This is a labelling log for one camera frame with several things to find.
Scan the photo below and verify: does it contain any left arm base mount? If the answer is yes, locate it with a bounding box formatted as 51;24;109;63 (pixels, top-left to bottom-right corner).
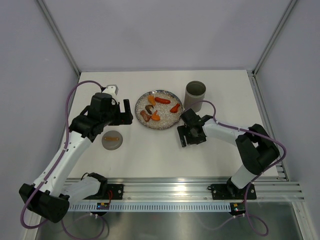
79;172;124;200

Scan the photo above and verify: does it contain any grey round lid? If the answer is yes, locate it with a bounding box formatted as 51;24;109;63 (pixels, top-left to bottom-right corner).
101;130;123;151

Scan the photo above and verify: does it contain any plate with rice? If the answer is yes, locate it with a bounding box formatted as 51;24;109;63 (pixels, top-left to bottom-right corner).
134;90;184;130

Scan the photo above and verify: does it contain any brown meat piece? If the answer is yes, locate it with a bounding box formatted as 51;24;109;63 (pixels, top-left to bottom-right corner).
140;110;152;122

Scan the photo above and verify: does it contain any orange food piece top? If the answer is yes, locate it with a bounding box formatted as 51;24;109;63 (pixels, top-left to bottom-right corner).
147;95;156;106

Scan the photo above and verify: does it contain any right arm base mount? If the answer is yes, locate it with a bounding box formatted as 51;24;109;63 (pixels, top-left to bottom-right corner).
207;183;247;200

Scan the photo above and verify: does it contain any white slotted cable duct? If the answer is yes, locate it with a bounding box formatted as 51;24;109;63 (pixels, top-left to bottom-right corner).
68;201;231;213

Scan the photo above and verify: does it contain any aluminium mounting rail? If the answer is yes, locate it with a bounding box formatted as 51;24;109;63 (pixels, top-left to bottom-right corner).
108;177;305;202

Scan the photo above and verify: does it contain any orange carrot piece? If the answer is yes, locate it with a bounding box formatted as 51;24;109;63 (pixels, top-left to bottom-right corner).
151;110;161;122

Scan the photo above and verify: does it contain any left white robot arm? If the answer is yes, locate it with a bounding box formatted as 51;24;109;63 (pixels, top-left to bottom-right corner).
19;92;133;223

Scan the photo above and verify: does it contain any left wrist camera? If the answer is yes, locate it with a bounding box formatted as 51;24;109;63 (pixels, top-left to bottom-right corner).
102;84;119;100

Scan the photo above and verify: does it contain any brown mushroom piece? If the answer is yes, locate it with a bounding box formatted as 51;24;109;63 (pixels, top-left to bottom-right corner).
145;104;154;115

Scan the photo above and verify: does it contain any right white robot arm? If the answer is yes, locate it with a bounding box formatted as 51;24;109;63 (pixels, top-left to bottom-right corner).
177;115;280;200

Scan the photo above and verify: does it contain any grey cylindrical container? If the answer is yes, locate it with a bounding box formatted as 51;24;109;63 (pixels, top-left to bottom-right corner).
184;80;207;113

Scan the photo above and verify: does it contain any red octopus sausage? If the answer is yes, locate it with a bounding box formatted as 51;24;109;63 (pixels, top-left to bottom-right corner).
170;103;180;113

